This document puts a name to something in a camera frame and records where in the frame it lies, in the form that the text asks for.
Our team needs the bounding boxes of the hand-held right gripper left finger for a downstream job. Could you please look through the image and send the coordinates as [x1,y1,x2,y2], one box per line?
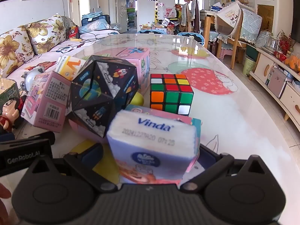
[28,142,118,193]

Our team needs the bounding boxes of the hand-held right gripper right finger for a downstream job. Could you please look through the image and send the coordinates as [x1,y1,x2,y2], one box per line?
[180,145,268,192]

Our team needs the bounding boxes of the red dressed doll figurine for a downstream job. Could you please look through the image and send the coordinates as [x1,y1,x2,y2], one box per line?
[0,97,27,134]

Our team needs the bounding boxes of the pink barcode toy box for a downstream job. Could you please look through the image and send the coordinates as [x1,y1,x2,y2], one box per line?
[21,71,72,134]

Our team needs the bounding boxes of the white tissue pack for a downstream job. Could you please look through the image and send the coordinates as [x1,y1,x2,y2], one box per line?
[106,110,201,185]

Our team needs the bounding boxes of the person's left hand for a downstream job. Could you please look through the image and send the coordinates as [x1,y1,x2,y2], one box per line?
[0,182,12,225]

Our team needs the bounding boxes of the black space print folding cube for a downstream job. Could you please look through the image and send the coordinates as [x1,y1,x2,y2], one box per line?
[66,55,139,138]

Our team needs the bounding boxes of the yellow ball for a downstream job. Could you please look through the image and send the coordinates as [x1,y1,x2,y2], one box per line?
[129,91,145,106]

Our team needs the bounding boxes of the colourful puzzle cube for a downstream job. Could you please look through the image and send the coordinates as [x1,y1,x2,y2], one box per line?
[149,73,195,117]

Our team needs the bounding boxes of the silver astronaut figure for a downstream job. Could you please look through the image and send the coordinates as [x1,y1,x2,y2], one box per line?
[21,66,46,92]

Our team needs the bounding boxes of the white and yellow box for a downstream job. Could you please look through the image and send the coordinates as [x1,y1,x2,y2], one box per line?
[55,55,87,82]

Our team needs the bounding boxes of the pale green trash bin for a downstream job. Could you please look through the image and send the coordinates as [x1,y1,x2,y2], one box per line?
[242,55,258,76]

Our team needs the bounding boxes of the cream cabinet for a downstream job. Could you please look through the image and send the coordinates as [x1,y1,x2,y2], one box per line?
[249,46,300,132]

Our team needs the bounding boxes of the pink box with blue cartoon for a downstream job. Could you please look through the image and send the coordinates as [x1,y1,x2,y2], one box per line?
[114,47,151,92]

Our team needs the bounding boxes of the cartoon print sofa cover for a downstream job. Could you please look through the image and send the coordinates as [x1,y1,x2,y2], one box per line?
[0,28,122,92]

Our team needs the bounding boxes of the pink plastic stool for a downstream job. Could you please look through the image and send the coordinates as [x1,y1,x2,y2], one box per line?
[217,41,233,59]

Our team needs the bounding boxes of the blue plastic stool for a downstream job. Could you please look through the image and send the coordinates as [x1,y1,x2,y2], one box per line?
[176,32,206,47]
[137,29,167,35]

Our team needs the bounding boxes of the pile of oranges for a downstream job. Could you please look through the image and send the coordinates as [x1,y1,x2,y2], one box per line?
[284,53,300,74]

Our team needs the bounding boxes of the clear glass jar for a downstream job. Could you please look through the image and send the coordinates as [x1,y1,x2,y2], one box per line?
[265,35,279,52]

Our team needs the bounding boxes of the light blue bedding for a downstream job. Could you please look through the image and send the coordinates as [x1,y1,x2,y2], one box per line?
[78,20,113,32]

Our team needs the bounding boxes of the wooden chair with cloth covers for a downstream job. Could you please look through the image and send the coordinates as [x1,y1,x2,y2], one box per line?
[215,1,263,70]

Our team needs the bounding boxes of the wooden dining table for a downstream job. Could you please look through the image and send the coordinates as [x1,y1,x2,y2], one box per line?
[199,9,224,50]

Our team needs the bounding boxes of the blue storage case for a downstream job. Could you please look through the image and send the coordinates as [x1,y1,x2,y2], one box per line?
[82,13,110,27]

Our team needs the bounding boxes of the red berry decoration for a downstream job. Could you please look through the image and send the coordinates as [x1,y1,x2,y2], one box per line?
[278,30,296,52]

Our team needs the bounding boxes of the black television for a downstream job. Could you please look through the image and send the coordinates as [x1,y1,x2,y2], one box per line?
[291,0,300,43]

